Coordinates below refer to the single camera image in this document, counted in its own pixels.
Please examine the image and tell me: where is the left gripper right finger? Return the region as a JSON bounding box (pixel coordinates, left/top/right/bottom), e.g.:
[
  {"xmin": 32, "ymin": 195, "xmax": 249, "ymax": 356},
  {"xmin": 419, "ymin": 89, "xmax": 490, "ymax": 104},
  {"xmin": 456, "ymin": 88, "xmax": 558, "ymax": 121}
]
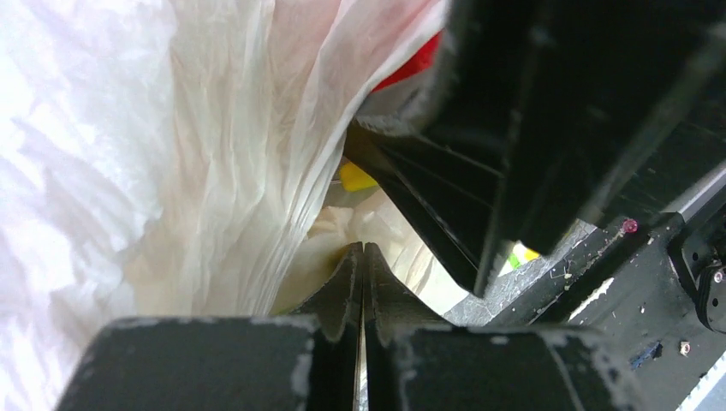
[{"xmin": 363, "ymin": 243, "xmax": 646, "ymax": 410}]

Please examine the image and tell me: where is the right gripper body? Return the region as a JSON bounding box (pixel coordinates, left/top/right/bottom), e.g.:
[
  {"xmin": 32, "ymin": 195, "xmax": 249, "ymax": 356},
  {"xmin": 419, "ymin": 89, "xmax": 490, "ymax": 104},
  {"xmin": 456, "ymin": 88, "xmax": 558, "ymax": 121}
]
[{"xmin": 421, "ymin": 1, "xmax": 725, "ymax": 256}]

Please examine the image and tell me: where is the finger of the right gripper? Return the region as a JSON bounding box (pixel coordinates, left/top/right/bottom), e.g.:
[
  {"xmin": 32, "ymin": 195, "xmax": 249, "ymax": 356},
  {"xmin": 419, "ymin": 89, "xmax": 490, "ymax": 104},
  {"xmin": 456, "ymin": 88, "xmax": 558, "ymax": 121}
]
[{"xmin": 344, "ymin": 122, "xmax": 503, "ymax": 297}]

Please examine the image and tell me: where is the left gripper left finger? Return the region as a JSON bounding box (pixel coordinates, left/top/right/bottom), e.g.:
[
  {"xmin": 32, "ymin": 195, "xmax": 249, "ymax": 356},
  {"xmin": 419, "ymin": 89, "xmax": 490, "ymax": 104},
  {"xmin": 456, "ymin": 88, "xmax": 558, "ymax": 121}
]
[{"xmin": 57, "ymin": 243, "xmax": 364, "ymax": 410}]

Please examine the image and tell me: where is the red fake apple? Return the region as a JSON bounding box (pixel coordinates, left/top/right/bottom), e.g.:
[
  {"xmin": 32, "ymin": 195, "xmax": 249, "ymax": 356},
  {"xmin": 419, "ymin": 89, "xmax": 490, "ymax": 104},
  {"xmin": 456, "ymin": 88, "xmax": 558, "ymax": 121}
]
[{"xmin": 372, "ymin": 32, "xmax": 442, "ymax": 92}]

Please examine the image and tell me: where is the white plastic bag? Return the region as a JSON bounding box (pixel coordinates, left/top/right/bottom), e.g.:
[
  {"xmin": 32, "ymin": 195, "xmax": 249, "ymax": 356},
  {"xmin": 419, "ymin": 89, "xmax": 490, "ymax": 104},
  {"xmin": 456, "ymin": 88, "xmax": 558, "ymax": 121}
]
[{"xmin": 1, "ymin": 1, "xmax": 447, "ymax": 410}]

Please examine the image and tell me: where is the yellow fake banana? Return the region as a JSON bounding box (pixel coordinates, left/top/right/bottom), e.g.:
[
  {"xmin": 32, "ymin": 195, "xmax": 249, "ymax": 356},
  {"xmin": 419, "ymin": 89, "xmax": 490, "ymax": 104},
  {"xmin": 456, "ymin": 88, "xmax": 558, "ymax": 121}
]
[{"xmin": 339, "ymin": 162, "xmax": 378, "ymax": 193}]

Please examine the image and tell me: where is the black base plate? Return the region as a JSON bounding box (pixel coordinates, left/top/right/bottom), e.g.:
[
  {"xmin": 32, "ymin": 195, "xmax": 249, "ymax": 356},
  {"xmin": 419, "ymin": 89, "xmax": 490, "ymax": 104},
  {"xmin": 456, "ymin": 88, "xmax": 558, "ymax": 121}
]
[{"xmin": 442, "ymin": 164, "xmax": 726, "ymax": 411}]

